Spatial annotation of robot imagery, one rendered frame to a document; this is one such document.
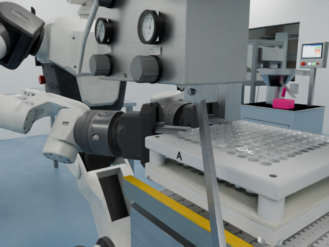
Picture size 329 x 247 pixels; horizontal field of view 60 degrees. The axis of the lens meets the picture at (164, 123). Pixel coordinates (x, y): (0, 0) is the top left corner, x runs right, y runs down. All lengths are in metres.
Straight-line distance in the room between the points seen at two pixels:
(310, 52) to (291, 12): 3.03
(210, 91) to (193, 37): 0.08
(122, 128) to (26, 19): 0.48
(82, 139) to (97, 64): 0.17
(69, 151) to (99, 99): 0.35
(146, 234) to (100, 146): 0.17
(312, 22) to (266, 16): 0.99
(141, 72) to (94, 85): 0.57
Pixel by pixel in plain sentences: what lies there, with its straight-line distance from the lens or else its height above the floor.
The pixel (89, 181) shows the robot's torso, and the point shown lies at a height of 0.81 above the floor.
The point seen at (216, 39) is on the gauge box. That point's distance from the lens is 0.34.
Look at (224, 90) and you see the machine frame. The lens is 0.69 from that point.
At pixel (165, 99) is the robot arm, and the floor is 1.06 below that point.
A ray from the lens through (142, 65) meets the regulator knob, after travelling 0.32.
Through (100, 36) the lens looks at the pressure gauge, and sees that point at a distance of 0.45.
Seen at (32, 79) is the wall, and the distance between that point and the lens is 5.29.
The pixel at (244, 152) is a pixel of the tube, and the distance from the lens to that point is 0.38.
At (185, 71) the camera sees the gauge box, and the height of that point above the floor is 1.13.
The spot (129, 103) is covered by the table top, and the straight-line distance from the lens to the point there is 2.16.
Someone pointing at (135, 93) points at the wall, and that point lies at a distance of 5.99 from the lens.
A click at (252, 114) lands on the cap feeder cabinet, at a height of 0.67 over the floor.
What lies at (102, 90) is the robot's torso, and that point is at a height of 1.07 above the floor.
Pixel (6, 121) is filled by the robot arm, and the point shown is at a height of 1.04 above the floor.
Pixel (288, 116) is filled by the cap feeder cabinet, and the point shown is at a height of 0.70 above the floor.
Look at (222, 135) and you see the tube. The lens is 0.46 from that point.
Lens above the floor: 1.14
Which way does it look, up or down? 11 degrees down
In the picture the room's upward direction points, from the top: straight up
